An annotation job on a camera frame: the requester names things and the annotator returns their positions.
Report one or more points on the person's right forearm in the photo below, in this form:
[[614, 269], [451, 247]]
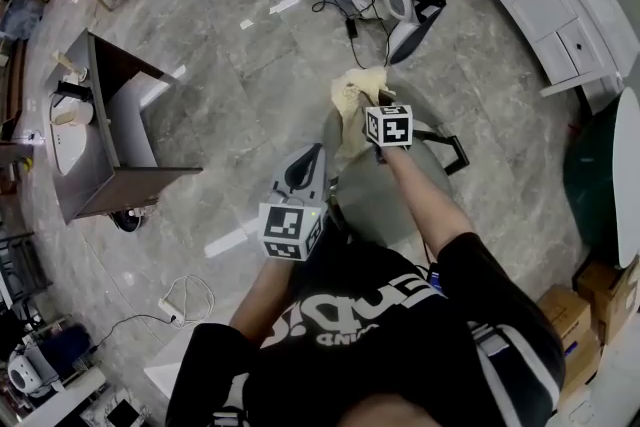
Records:
[[425, 195]]

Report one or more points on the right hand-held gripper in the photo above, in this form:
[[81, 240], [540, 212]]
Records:
[[390, 127]]

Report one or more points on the black power adapter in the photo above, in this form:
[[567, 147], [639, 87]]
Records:
[[351, 27]]

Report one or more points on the small white round device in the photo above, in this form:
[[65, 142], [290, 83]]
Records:
[[22, 375]]

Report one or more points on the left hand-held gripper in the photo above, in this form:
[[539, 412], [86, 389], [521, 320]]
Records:
[[295, 227]]

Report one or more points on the grey chair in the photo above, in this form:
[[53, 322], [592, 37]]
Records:
[[380, 195]]

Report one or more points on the white power strip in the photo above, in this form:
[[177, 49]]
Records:
[[170, 310]]

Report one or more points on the cream yellow clothing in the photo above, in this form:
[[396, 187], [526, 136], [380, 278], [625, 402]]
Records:
[[355, 100]]

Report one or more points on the person's left forearm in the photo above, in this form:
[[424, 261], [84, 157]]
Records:
[[260, 300]]

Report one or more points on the black robot vacuum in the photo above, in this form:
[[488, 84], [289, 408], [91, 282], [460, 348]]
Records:
[[131, 219]]

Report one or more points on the cardboard box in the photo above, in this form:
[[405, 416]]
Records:
[[615, 295], [565, 315]]

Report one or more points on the green round table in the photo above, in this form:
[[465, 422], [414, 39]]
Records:
[[595, 175]]

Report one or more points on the person's black printed t-shirt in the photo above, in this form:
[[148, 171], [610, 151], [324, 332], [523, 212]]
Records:
[[380, 345]]

